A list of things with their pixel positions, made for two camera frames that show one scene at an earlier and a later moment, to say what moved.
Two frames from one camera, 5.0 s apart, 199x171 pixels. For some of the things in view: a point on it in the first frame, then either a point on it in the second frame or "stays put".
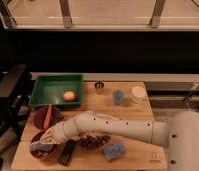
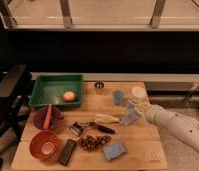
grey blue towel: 41,149 to 131,116
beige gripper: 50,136 to 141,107
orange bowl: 35,138 stays put
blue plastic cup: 117,95 stays put
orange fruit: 69,96 stays put
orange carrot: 47,117 stays put
